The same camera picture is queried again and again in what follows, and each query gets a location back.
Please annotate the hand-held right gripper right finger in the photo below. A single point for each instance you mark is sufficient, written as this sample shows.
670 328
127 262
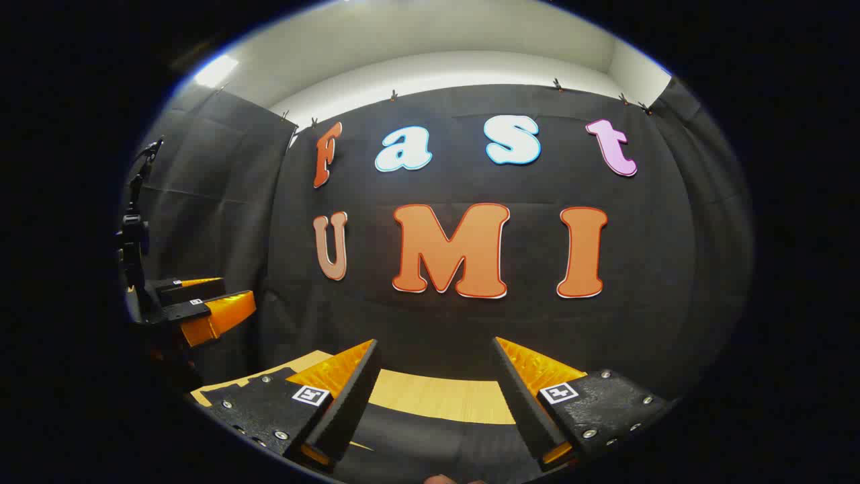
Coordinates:
521 403

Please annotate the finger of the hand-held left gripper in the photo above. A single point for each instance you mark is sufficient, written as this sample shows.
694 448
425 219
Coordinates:
215 316
195 289

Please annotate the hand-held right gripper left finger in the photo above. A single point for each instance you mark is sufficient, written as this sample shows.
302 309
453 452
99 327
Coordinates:
349 410

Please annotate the dark grey jeans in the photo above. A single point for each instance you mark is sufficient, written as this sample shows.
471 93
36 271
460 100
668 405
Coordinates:
437 450

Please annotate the black backdrop cloth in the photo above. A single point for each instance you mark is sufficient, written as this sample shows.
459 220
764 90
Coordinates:
470 323

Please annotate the ceiling light panel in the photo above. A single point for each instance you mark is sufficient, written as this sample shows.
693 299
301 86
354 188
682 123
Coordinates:
216 70

